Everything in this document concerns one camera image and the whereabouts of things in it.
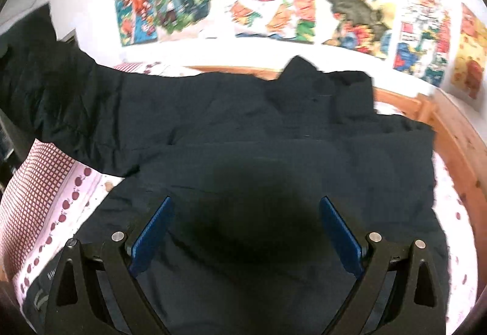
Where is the red checkered blanket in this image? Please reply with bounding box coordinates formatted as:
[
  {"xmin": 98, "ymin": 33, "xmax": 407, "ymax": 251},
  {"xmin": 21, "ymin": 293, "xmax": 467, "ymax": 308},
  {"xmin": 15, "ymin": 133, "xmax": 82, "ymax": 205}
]
[{"xmin": 0, "ymin": 139, "xmax": 82, "ymax": 282}]

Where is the dark grey striped cloth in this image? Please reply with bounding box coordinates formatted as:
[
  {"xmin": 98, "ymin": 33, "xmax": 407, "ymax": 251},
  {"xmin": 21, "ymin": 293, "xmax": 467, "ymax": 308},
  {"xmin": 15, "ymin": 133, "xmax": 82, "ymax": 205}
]
[{"xmin": 23, "ymin": 270, "xmax": 58, "ymax": 335}]

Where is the comic panel wall poster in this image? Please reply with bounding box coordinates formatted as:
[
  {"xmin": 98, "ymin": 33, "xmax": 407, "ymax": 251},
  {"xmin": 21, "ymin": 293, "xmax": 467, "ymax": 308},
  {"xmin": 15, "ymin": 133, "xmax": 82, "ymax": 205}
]
[{"xmin": 392, "ymin": 0, "xmax": 453, "ymax": 88}]

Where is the red and blue wall poster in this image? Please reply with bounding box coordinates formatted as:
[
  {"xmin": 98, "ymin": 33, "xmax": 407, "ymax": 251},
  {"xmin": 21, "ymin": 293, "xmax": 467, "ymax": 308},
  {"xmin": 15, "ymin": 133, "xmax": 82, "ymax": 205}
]
[{"xmin": 113, "ymin": 0, "xmax": 158, "ymax": 47}]

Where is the black jacket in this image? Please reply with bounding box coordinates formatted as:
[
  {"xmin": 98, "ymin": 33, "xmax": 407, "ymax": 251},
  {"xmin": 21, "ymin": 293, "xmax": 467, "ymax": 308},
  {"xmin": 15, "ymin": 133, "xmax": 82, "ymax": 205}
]
[{"xmin": 0, "ymin": 3, "xmax": 450, "ymax": 335}]

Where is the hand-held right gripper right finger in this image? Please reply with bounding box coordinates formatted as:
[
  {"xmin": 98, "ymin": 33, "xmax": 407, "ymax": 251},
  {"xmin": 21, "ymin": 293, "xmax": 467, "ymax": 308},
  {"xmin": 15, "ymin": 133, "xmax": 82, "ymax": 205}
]
[{"xmin": 319, "ymin": 196, "xmax": 446, "ymax": 335}]

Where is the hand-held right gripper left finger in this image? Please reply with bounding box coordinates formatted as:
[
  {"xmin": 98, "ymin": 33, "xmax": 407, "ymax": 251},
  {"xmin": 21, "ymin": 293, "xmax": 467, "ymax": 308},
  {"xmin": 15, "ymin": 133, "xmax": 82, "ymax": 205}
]
[{"xmin": 44, "ymin": 196, "xmax": 176, "ymax": 335}]

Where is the yellow and orange wall poster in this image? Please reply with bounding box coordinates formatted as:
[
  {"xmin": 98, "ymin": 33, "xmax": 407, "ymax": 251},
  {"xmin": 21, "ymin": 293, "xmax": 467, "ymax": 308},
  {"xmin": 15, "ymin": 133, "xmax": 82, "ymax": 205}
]
[{"xmin": 451, "ymin": 2, "xmax": 487, "ymax": 100}]

